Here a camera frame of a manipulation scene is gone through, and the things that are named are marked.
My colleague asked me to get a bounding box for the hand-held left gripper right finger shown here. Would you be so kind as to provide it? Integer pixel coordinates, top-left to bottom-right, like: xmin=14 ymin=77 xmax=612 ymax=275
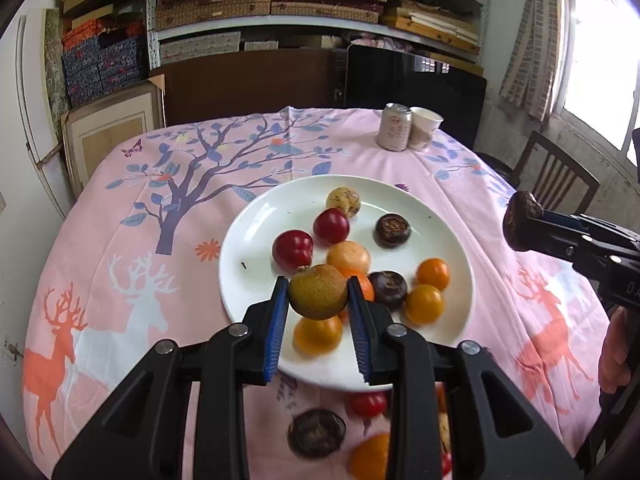
xmin=347 ymin=276 xmax=583 ymax=480

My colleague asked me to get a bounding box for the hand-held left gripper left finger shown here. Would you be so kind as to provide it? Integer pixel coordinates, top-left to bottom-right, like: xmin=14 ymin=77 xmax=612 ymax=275
xmin=52 ymin=276 xmax=291 ymax=480

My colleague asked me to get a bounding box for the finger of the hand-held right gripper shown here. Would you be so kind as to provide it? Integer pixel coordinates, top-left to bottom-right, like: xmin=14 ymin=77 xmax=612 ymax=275
xmin=537 ymin=207 xmax=601 ymax=235
xmin=520 ymin=232 xmax=596 ymax=267

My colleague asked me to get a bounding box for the yellow orange round fruit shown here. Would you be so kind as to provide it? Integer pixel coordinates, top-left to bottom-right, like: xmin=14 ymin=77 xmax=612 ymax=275
xmin=326 ymin=241 xmax=372 ymax=273
xmin=404 ymin=284 xmax=445 ymax=325
xmin=293 ymin=314 xmax=344 ymax=356

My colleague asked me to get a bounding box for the large orange with black mark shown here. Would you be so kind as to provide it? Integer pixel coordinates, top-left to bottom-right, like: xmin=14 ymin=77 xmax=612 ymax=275
xmin=336 ymin=266 xmax=376 ymax=323

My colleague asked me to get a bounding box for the dark brown water chestnut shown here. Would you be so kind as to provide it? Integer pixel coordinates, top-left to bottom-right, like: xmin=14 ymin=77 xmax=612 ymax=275
xmin=287 ymin=408 xmax=347 ymax=458
xmin=368 ymin=270 xmax=408 ymax=311

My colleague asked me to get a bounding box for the brown round fruit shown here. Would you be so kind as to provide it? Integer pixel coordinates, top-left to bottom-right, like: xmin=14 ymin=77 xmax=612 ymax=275
xmin=288 ymin=263 xmax=349 ymax=320

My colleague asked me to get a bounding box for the large red tomato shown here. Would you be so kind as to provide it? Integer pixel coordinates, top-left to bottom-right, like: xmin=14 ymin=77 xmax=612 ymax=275
xmin=272 ymin=230 xmax=314 ymax=272

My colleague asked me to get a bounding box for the white round plate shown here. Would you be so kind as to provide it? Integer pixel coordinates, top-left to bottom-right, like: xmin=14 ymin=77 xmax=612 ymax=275
xmin=218 ymin=175 xmax=476 ymax=393

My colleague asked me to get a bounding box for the dark red plum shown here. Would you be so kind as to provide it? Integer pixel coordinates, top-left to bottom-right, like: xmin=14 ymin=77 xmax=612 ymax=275
xmin=313 ymin=208 xmax=351 ymax=246

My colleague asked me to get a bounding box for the striped yellow pepino melon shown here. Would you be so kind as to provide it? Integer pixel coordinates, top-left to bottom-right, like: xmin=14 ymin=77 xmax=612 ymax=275
xmin=326 ymin=187 xmax=361 ymax=218

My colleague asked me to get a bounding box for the person's right hand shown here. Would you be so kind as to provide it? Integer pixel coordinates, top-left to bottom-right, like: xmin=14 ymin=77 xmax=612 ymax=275
xmin=597 ymin=307 xmax=633 ymax=395

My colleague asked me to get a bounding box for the dark wooden slatted chair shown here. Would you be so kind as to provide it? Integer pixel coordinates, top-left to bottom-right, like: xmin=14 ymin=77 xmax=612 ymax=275
xmin=510 ymin=131 xmax=601 ymax=216

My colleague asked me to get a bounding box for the pink printed tablecloth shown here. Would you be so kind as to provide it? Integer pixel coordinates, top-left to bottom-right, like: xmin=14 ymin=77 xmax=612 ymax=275
xmin=22 ymin=106 xmax=613 ymax=480

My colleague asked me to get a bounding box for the bright window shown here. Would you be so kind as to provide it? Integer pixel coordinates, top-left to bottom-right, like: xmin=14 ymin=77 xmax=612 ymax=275
xmin=547 ymin=0 xmax=640 ymax=161

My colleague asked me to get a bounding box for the white paper cup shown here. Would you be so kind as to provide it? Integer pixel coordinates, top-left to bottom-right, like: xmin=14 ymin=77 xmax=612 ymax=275
xmin=407 ymin=106 xmax=445 ymax=152

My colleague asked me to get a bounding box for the brick pattern curtain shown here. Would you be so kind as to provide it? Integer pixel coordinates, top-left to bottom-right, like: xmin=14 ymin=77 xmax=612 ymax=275
xmin=500 ymin=0 xmax=563 ymax=121

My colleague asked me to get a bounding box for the pale drink can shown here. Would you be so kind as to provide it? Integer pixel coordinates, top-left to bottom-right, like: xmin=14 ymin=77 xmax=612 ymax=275
xmin=376 ymin=103 xmax=414 ymax=151

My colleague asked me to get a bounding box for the black flat panel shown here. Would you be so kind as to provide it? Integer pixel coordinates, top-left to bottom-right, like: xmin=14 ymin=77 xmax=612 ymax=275
xmin=345 ymin=44 xmax=488 ymax=153

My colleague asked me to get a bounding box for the brown wooden board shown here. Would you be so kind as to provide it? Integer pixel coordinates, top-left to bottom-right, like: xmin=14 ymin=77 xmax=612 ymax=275
xmin=150 ymin=49 xmax=348 ymax=126

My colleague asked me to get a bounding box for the stack of blue patterned boxes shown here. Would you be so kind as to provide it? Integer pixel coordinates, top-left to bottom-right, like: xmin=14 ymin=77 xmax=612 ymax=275
xmin=62 ymin=35 xmax=148 ymax=108

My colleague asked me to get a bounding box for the stack of woven flat boxes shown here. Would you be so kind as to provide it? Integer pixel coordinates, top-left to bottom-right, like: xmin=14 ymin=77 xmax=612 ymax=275
xmin=152 ymin=0 xmax=486 ymax=63

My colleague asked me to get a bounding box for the white leaning board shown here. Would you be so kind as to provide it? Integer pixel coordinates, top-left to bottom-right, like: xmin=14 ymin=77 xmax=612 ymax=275
xmin=15 ymin=15 xmax=76 ymax=218

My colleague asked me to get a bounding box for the white metal shelving unit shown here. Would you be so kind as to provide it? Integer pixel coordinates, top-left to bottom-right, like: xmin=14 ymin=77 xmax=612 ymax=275
xmin=145 ymin=0 xmax=491 ymax=68

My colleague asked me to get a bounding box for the marbled leaning board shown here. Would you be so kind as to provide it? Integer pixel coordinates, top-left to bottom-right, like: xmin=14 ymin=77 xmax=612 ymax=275
xmin=44 ymin=8 xmax=71 ymax=116

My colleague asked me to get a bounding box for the wooden picture frame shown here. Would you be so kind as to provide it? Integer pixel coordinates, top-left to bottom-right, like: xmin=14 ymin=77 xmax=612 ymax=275
xmin=61 ymin=74 xmax=166 ymax=196

